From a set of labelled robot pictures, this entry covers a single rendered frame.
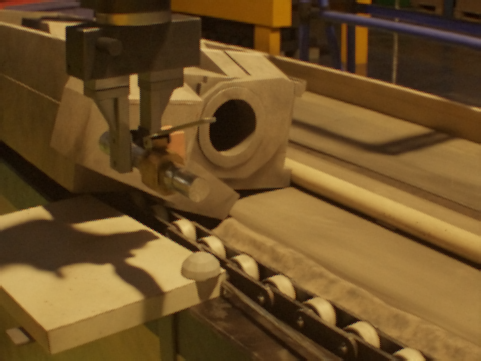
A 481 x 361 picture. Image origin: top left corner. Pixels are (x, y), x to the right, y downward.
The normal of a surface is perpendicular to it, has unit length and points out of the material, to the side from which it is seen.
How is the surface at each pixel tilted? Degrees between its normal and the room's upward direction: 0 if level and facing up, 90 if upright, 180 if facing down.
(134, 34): 90
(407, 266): 0
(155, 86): 90
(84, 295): 0
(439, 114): 90
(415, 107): 90
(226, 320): 0
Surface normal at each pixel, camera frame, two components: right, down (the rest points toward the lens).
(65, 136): -0.76, -0.13
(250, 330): 0.01, -0.94
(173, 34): 0.58, 0.28
